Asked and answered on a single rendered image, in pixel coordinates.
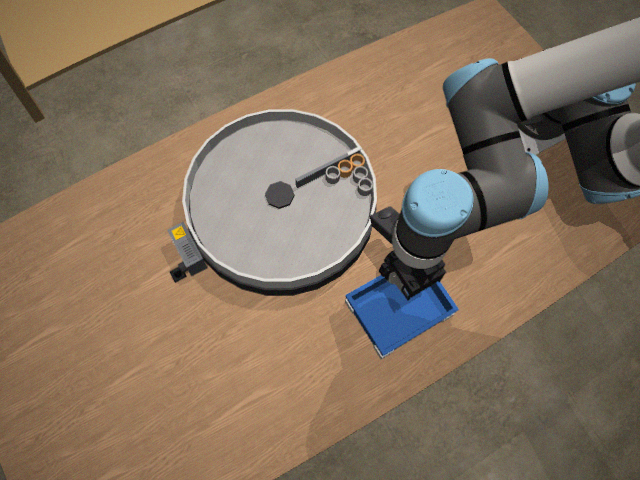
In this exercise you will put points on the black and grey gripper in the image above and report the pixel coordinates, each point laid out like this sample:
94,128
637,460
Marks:
413,278

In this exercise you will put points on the blue crate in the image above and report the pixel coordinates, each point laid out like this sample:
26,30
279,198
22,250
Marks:
394,319

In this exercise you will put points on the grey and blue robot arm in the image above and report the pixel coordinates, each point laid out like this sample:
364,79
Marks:
502,182

